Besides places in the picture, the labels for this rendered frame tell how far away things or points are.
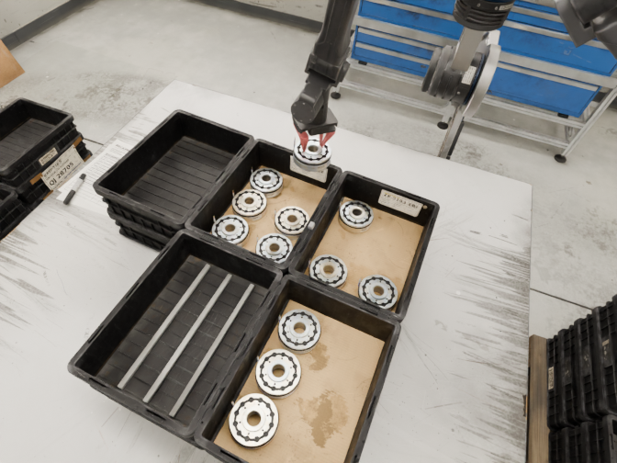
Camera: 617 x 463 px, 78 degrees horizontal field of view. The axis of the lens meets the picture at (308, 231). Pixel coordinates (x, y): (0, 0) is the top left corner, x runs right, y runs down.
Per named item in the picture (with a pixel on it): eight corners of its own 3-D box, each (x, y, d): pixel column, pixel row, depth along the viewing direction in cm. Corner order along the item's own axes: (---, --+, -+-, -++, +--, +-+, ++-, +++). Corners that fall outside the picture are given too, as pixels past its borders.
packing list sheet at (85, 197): (112, 138, 150) (112, 137, 149) (164, 155, 146) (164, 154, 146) (50, 197, 131) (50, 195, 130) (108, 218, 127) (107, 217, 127)
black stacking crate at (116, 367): (190, 253, 109) (182, 228, 99) (284, 294, 103) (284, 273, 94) (87, 384, 86) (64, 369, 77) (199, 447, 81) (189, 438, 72)
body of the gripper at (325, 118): (338, 128, 96) (342, 103, 90) (299, 135, 94) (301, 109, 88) (328, 112, 100) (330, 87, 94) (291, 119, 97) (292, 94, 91)
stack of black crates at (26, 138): (63, 166, 213) (19, 95, 177) (109, 183, 209) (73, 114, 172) (5, 219, 191) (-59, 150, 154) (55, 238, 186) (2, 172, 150)
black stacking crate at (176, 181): (184, 136, 137) (177, 109, 128) (257, 164, 131) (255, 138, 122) (106, 213, 115) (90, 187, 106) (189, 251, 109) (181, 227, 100)
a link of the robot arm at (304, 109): (352, 60, 83) (316, 41, 82) (335, 87, 76) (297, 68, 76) (334, 103, 92) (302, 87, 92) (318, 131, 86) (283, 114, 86)
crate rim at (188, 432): (183, 231, 101) (181, 226, 99) (285, 276, 95) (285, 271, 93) (67, 372, 79) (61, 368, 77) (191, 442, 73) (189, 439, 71)
